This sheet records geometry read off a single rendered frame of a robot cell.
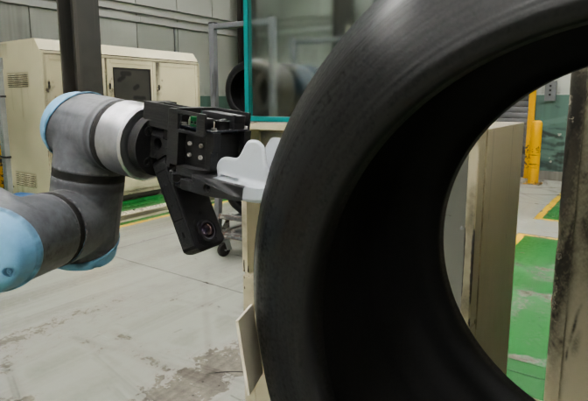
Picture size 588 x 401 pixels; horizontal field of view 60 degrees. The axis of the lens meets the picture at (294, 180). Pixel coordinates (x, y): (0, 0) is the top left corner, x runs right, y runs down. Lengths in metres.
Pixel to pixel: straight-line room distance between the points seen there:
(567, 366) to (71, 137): 0.66
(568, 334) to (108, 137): 0.58
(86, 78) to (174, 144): 5.42
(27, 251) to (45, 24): 8.75
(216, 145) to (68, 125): 0.22
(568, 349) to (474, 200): 0.34
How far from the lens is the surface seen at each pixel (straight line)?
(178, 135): 0.53
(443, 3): 0.30
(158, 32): 10.58
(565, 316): 0.71
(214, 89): 4.18
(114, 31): 9.95
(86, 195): 0.67
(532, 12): 0.28
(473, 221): 0.97
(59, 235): 0.60
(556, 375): 0.74
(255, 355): 0.44
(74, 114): 0.66
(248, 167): 0.49
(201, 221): 0.57
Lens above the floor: 1.32
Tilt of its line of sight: 9 degrees down
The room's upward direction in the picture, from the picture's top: straight up
